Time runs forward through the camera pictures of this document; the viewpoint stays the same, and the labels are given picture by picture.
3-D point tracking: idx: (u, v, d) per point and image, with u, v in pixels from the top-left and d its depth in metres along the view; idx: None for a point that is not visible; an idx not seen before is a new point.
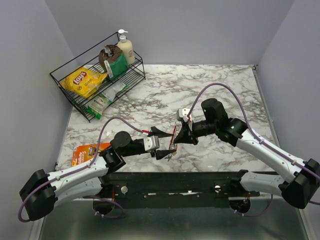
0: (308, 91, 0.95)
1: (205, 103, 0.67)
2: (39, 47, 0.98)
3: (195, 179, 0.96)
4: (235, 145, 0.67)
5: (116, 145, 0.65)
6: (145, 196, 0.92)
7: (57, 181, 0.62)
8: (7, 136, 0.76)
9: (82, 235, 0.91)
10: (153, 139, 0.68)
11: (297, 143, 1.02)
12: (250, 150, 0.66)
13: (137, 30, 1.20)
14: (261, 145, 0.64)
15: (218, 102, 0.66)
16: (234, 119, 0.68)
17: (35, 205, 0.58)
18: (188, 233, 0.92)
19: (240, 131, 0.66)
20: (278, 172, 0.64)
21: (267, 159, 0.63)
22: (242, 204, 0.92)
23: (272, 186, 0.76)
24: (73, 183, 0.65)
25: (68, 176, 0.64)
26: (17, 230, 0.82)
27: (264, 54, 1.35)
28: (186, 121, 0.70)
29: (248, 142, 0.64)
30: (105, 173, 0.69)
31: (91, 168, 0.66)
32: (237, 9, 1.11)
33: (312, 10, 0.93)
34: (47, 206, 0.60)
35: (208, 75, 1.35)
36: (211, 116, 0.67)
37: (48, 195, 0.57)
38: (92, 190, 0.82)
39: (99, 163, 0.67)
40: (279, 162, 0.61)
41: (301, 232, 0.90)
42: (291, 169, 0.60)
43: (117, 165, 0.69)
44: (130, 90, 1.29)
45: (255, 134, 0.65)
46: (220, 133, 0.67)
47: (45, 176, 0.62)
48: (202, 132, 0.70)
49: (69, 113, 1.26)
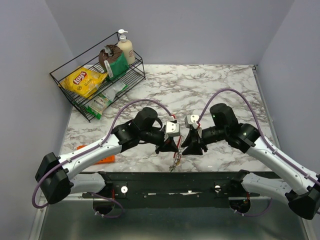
0: (308, 91, 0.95)
1: (214, 108, 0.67)
2: (39, 47, 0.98)
3: (195, 179, 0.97)
4: (246, 152, 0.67)
5: (145, 116, 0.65)
6: (145, 196, 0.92)
7: (68, 164, 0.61)
8: (7, 136, 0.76)
9: (82, 235, 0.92)
10: (177, 125, 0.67)
11: (297, 143, 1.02)
12: (263, 160, 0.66)
13: (137, 30, 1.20)
14: (274, 155, 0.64)
15: (228, 107, 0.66)
16: (245, 125, 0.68)
17: (51, 188, 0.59)
18: (188, 233, 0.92)
19: (253, 140, 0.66)
20: (290, 184, 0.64)
21: (279, 170, 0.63)
22: (242, 203, 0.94)
23: (277, 193, 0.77)
24: (85, 164, 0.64)
25: (80, 157, 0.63)
26: (17, 231, 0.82)
27: (264, 54, 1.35)
28: (196, 128, 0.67)
29: (260, 151, 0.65)
30: (120, 150, 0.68)
31: (104, 147, 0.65)
32: (238, 9, 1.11)
33: (312, 11, 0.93)
34: (61, 190, 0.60)
35: (208, 75, 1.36)
36: (222, 121, 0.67)
37: (61, 179, 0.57)
38: (96, 186, 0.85)
39: (112, 141, 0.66)
40: (292, 174, 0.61)
41: (300, 233, 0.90)
42: (304, 182, 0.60)
43: (133, 141, 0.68)
44: (130, 90, 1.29)
45: (268, 143, 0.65)
46: (231, 140, 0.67)
47: (56, 159, 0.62)
48: (211, 139, 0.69)
49: (69, 113, 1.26)
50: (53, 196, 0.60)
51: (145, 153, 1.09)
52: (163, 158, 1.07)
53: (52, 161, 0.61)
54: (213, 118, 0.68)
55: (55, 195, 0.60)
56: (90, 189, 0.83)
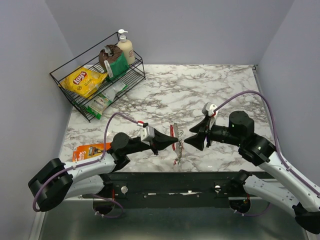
0: (308, 91, 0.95)
1: (235, 118, 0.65)
2: (39, 47, 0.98)
3: (195, 179, 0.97)
4: (258, 166, 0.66)
5: (116, 147, 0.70)
6: (145, 196, 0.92)
7: (73, 170, 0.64)
8: (7, 135, 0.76)
9: (82, 235, 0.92)
10: (147, 129, 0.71)
11: (297, 143, 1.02)
12: (276, 176, 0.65)
13: (137, 30, 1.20)
14: (288, 172, 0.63)
15: (250, 119, 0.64)
16: (260, 136, 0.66)
17: (51, 192, 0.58)
18: (188, 233, 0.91)
19: (267, 154, 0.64)
20: (302, 202, 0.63)
21: (292, 187, 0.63)
22: (242, 204, 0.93)
23: (284, 203, 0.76)
24: (85, 174, 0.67)
25: (82, 167, 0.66)
26: (16, 231, 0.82)
27: (264, 54, 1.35)
28: (210, 115, 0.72)
29: (274, 168, 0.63)
30: (112, 169, 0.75)
31: (102, 162, 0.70)
32: (237, 9, 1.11)
33: (311, 11, 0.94)
34: (62, 194, 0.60)
35: (208, 75, 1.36)
36: (240, 131, 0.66)
37: (66, 183, 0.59)
38: (95, 187, 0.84)
39: (108, 159, 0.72)
40: (304, 192, 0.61)
41: (301, 233, 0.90)
42: (317, 202, 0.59)
43: (122, 162, 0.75)
44: (130, 90, 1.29)
45: (283, 159, 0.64)
46: (245, 152, 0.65)
47: (61, 164, 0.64)
48: (218, 138, 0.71)
49: (69, 113, 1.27)
50: (48, 202, 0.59)
51: (145, 153, 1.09)
52: (163, 158, 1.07)
53: (57, 166, 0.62)
54: (231, 127, 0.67)
55: (53, 201, 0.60)
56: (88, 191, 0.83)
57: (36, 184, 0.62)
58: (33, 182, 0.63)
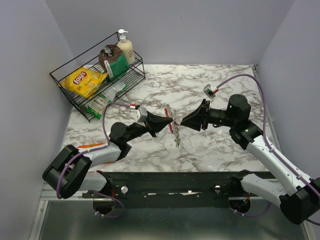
0: (308, 91, 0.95)
1: (235, 100, 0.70)
2: (39, 46, 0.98)
3: (196, 179, 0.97)
4: (245, 149, 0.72)
5: (116, 137, 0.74)
6: (145, 196, 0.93)
7: (88, 153, 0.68)
8: (7, 136, 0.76)
9: (82, 234, 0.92)
10: (140, 110, 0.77)
11: (297, 143, 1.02)
12: (261, 157, 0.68)
13: (138, 30, 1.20)
14: (270, 153, 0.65)
15: (247, 105, 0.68)
16: (252, 123, 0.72)
17: (73, 175, 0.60)
18: (188, 233, 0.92)
19: (253, 137, 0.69)
20: (283, 186, 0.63)
21: (274, 168, 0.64)
22: (242, 203, 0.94)
23: (273, 194, 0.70)
24: (97, 159, 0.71)
25: (95, 151, 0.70)
26: (17, 231, 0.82)
27: (264, 54, 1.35)
28: (213, 92, 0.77)
29: (258, 148, 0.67)
30: (117, 157, 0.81)
31: (110, 148, 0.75)
32: (237, 9, 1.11)
33: (311, 11, 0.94)
34: (83, 175, 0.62)
35: (208, 75, 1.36)
36: (234, 114, 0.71)
37: (85, 163, 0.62)
38: (99, 182, 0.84)
39: (114, 146, 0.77)
40: (284, 173, 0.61)
41: (301, 233, 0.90)
42: (294, 181, 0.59)
43: (125, 149, 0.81)
44: (130, 90, 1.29)
45: (267, 141, 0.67)
46: (234, 133, 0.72)
47: (75, 149, 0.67)
48: (216, 119, 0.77)
49: (69, 113, 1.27)
50: (70, 187, 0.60)
51: (145, 153, 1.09)
52: (163, 158, 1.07)
53: (71, 151, 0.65)
54: (229, 108, 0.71)
55: (75, 185, 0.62)
56: (93, 187, 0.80)
57: (51, 173, 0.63)
58: (48, 172, 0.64)
